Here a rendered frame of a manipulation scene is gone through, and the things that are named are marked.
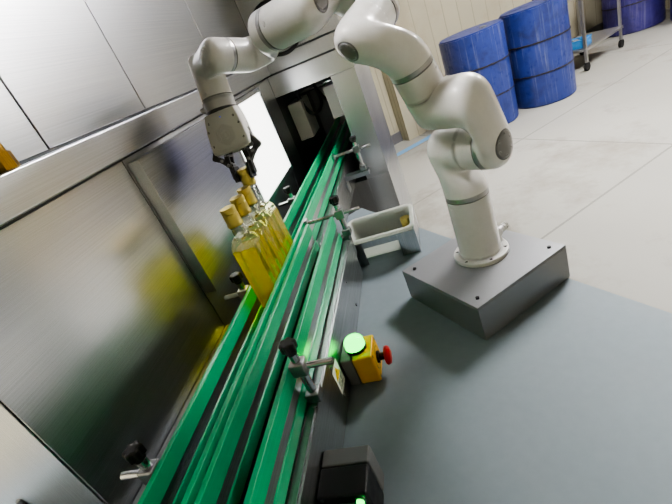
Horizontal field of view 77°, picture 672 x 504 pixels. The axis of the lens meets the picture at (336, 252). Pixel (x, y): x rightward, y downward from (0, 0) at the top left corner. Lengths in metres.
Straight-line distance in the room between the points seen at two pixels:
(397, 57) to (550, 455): 0.68
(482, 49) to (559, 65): 0.86
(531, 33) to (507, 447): 4.41
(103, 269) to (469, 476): 0.70
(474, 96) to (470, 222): 0.28
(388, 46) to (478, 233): 0.44
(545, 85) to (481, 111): 4.17
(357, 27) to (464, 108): 0.23
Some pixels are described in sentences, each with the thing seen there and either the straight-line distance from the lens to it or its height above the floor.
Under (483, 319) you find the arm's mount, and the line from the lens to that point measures 0.92.
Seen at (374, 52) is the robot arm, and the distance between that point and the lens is 0.80.
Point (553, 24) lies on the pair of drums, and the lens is 4.94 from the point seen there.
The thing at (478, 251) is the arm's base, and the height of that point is 0.87.
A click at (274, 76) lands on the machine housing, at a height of 1.32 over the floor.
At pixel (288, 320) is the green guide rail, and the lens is 0.93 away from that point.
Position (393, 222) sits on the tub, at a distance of 1.43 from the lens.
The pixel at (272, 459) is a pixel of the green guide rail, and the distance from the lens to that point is 0.65.
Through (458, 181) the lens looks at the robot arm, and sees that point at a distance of 0.94.
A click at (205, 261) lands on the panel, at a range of 1.05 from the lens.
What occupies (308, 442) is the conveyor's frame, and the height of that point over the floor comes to 0.88.
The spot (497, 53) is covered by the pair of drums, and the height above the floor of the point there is 0.68.
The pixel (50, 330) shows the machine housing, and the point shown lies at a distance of 0.77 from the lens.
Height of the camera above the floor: 1.39
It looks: 26 degrees down
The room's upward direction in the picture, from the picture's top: 23 degrees counter-clockwise
